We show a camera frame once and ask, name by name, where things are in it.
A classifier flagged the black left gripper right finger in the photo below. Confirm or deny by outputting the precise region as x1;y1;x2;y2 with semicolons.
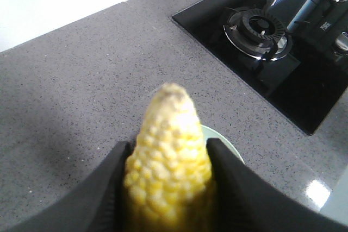
207;138;347;231

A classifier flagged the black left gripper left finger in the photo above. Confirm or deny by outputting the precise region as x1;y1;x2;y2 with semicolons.
9;141;133;231

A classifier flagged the black glass gas hob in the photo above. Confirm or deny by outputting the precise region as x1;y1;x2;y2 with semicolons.
173;0;347;135

